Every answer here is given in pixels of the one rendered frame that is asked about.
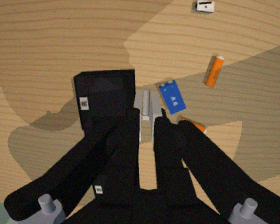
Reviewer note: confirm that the black rack of bins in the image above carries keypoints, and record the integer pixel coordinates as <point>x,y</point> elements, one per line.
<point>103,96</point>

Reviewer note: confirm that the orange battery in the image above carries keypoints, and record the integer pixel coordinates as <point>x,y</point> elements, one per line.
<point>214,72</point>
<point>201,127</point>

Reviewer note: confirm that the grey metal bolt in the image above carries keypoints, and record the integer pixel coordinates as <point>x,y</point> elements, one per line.
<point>146,104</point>

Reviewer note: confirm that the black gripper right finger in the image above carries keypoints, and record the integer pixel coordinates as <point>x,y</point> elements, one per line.
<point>236,197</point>

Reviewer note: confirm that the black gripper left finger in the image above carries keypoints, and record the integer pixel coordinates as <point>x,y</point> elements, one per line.
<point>51,198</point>

